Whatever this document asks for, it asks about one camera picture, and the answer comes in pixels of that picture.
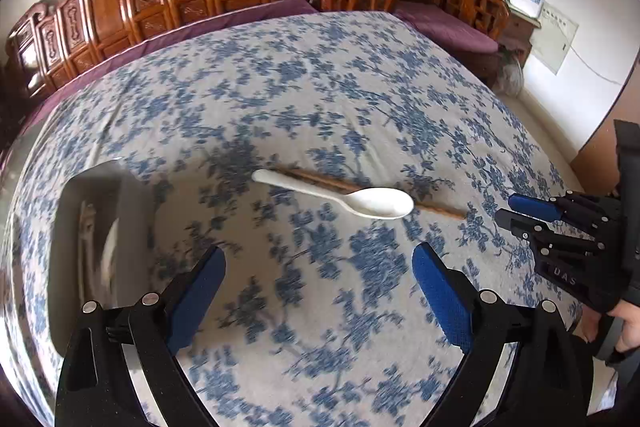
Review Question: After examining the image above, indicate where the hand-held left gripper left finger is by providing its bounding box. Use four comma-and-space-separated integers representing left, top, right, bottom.
55, 246, 227, 427

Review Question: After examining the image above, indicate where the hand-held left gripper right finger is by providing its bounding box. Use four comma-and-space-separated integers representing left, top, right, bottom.
411, 243, 586, 427

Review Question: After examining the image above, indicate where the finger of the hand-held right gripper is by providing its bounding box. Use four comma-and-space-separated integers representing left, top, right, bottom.
494, 209, 607, 254
508, 191, 627, 224

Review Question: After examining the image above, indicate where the brown wooden chopstick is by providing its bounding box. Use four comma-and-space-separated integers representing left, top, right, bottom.
270, 167, 466, 222

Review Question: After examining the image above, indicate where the grey metal utensil container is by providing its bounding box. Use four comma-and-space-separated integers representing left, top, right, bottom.
48, 160, 167, 408

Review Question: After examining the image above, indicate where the small white spoon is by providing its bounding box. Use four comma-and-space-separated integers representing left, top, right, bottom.
251, 169, 416, 222

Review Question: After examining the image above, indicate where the person's right hand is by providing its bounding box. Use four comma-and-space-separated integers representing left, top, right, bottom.
575, 299, 640, 354

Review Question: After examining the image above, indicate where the brown wooden door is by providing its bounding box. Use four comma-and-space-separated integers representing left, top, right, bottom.
572, 57, 640, 188

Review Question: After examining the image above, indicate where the slim white utensil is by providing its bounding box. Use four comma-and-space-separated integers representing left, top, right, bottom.
77, 202, 98, 303

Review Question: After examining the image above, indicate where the grey plastic bag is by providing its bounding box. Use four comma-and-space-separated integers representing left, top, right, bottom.
495, 52, 526, 96

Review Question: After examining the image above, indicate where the small wooden side table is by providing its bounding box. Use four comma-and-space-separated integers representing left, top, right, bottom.
500, 14, 542, 64

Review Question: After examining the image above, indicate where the short purple cushion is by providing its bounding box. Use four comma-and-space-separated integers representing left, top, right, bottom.
395, 2, 501, 56

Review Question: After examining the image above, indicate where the white box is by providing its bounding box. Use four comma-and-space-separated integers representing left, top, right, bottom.
505, 0, 544, 18

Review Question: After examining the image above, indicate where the blue floral tablecloth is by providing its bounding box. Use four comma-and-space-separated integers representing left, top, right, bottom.
0, 11, 586, 427

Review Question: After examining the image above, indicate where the long purple cushion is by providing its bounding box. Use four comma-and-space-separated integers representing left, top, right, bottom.
15, 0, 321, 142

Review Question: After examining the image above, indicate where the white cable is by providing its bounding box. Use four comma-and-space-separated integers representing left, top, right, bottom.
567, 42, 640, 86

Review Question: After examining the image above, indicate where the white wall chart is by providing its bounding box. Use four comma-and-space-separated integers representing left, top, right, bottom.
530, 0, 580, 76

